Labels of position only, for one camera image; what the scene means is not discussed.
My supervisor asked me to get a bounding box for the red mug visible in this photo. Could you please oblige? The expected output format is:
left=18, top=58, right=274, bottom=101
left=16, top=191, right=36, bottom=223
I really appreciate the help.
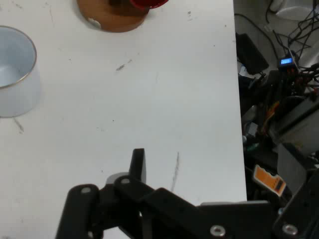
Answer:
left=129, top=0, right=170, bottom=9

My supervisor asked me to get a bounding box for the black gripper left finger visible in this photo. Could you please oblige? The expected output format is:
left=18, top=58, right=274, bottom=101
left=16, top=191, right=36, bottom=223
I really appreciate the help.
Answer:
left=55, top=148, right=215, bottom=239

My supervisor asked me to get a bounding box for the black power brick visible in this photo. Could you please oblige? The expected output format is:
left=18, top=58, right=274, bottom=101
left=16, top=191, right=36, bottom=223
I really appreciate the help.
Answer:
left=235, top=33, right=270, bottom=75

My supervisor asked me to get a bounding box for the orange labelled black device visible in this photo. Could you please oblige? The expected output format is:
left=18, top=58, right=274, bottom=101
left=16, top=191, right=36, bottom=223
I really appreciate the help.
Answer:
left=252, top=164, right=287, bottom=197

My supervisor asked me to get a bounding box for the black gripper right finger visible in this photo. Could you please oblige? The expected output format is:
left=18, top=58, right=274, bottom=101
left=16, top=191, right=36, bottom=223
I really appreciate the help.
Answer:
left=273, top=168, right=319, bottom=239

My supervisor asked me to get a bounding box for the brown wooden mug tree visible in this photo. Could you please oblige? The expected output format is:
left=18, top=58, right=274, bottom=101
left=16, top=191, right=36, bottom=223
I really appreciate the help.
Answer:
left=76, top=0, right=151, bottom=33

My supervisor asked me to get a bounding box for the tangle of black cables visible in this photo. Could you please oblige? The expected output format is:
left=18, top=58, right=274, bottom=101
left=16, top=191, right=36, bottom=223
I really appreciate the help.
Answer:
left=264, top=0, right=319, bottom=58

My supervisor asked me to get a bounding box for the small blue display module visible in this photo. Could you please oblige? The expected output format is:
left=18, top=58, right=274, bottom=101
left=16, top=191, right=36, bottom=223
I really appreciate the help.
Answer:
left=279, top=49, right=300, bottom=70

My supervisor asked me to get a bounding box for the white enamel mug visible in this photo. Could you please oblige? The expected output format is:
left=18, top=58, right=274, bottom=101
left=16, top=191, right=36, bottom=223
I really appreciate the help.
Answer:
left=0, top=25, right=41, bottom=118

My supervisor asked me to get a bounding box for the grey metal electronics box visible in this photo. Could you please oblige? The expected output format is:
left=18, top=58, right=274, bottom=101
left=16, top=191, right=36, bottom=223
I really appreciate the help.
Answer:
left=270, top=96, right=319, bottom=155

